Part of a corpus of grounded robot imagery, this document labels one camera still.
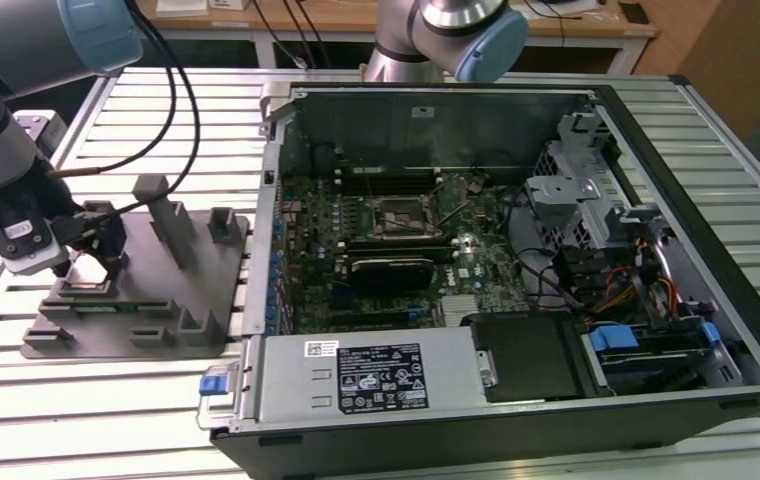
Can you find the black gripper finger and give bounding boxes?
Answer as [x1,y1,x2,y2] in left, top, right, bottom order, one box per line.
[97,257,130,284]
[50,248,74,280]

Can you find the yellow red wire bundle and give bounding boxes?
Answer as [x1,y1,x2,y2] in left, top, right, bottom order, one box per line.
[592,237,686,321]

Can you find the metal drive cage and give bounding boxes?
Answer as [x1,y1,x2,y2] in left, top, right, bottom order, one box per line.
[523,112,663,251]

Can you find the black graphics card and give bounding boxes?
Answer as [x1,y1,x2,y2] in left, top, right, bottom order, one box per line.
[349,255,436,292]

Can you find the black cable with plug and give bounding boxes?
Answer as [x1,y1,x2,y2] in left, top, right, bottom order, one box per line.
[250,0,308,69]

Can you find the black open PC case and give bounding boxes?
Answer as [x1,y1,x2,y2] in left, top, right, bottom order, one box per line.
[209,74,760,480]

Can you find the silver chipset heatsink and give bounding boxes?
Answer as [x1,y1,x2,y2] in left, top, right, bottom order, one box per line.
[441,294,483,327]

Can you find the black wire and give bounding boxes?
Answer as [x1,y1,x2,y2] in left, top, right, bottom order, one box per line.
[509,184,596,321]

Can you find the hard disk in blue carrier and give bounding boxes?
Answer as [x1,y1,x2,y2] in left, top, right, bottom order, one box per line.
[580,321,723,397]

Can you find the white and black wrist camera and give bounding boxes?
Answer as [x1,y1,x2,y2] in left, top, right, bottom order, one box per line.
[0,197,73,275]

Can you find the wooden cabinet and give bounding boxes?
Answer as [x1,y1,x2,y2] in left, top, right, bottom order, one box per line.
[633,0,760,141]

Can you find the silver CPU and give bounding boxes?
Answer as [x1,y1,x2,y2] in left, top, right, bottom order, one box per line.
[61,258,109,294]

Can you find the silver power supply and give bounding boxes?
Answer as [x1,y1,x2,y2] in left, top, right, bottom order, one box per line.
[245,327,499,434]

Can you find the grey parts rack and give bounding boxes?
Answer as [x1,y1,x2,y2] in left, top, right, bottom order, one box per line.
[18,173,252,360]

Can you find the black plastic shroud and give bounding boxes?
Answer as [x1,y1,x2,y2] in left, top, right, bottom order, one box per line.
[467,313,588,404]

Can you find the black phone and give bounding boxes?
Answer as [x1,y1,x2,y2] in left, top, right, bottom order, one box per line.
[619,2,652,24]

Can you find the wooden desk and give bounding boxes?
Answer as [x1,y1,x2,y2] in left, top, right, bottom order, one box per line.
[102,0,663,77]

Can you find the black expansion slot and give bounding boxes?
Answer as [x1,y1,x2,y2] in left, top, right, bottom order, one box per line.
[329,309,409,329]

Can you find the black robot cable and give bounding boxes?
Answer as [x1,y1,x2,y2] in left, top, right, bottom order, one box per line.
[126,0,206,219]
[124,0,178,177]

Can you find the small grey wrist camera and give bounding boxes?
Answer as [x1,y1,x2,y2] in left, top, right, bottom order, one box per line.
[10,110,66,157]

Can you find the green motherboard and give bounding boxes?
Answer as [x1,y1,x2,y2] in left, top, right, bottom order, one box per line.
[276,167,585,335]

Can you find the CPU socket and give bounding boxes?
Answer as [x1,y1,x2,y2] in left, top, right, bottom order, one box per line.
[371,194,436,237]

